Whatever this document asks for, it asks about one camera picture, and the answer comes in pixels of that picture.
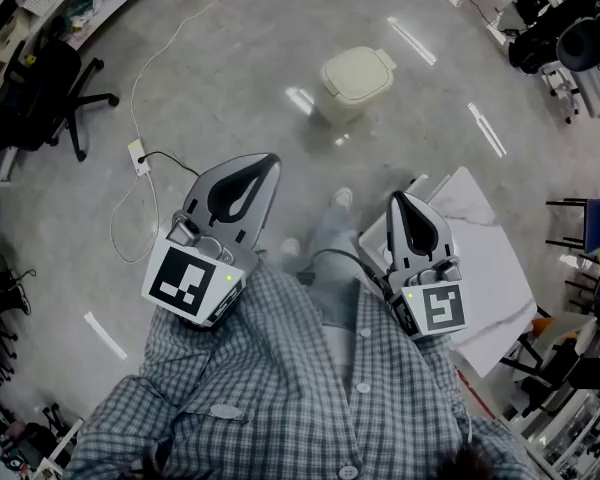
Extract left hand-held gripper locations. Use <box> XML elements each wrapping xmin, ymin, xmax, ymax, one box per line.
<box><xmin>141</xmin><ymin>153</ymin><xmax>282</xmax><ymax>330</ymax></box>

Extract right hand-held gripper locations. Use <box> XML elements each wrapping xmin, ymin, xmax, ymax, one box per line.
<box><xmin>385</xmin><ymin>191</ymin><xmax>469</xmax><ymax>340</ymax></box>

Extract cream lidded trash bin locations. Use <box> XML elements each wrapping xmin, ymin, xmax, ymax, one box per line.
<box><xmin>320</xmin><ymin>46</ymin><xmax>395</xmax><ymax>125</ymax></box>

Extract white marble table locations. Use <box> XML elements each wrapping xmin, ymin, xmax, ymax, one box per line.
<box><xmin>419</xmin><ymin>166</ymin><xmax>539</xmax><ymax>379</ymax></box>

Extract person's blue jeans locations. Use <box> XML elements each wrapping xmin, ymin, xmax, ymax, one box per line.
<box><xmin>299</xmin><ymin>205</ymin><xmax>376</xmax><ymax>329</ymax></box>

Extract person's right white shoe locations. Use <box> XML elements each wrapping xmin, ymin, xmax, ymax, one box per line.
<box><xmin>328</xmin><ymin>186</ymin><xmax>355</xmax><ymax>213</ymax></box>

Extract white power strip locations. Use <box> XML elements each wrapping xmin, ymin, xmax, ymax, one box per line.
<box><xmin>127</xmin><ymin>138</ymin><xmax>152</xmax><ymax>177</ymax></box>

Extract person's white undershirt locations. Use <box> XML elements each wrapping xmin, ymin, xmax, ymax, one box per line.
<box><xmin>322</xmin><ymin>325</ymin><xmax>356</xmax><ymax>389</ymax></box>

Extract person's plaid shirt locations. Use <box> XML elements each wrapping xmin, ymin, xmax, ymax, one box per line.
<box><xmin>62</xmin><ymin>260</ymin><xmax>541</xmax><ymax>480</ymax></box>

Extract black office chair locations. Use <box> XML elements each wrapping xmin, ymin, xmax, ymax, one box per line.
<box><xmin>0</xmin><ymin>15</ymin><xmax>121</xmax><ymax>164</ymax></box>

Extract black bag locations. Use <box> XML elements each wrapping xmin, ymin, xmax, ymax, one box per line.
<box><xmin>508</xmin><ymin>27</ymin><xmax>561</xmax><ymax>75</ymax></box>

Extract black sneakers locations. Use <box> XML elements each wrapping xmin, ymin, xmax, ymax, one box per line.
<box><xmin>0</xmin><ymin>267</ymin><xmax>34</xmax><ymax>317</ymax></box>

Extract black mesh-back chair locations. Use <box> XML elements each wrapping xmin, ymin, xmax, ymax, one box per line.
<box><xmin>554</xmin><ymin>12</ymin><xmax>600</xmax><ymax>74</ymax></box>

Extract black plugged-in cable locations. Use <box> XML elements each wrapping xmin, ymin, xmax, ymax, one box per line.
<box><xmin>138</xmin><ymin>150</ymin><xmax>201</xmax><ymax>179</ymax></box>

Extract white power cable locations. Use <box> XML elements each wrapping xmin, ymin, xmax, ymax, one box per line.
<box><xmin>109</xmin><ymin>0</ymin><xmax>281</xmax><ymax>265</ymax></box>

